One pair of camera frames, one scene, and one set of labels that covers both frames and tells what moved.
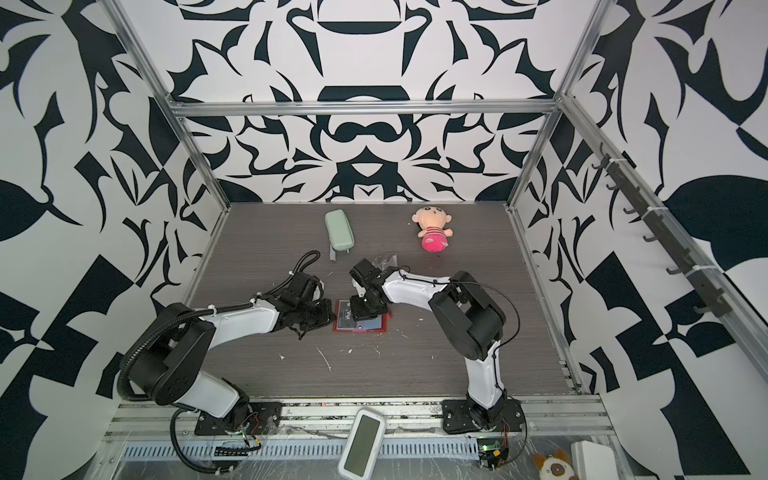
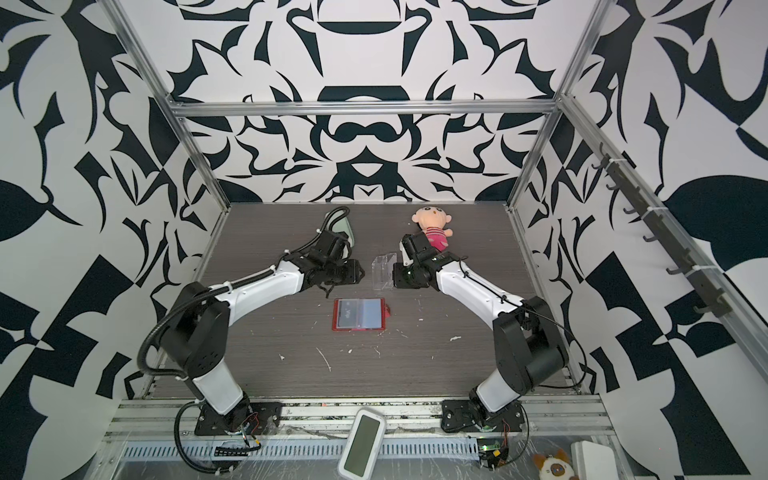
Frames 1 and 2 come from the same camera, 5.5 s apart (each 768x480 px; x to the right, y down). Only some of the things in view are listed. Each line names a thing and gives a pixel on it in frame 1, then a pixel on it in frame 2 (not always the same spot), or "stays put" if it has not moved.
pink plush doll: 432,220 stays put
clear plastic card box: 386,261 stays put
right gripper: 358,313 to 398,276
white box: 593,461 stays put
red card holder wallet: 344,321 stays put
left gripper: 326,305 to 355,272
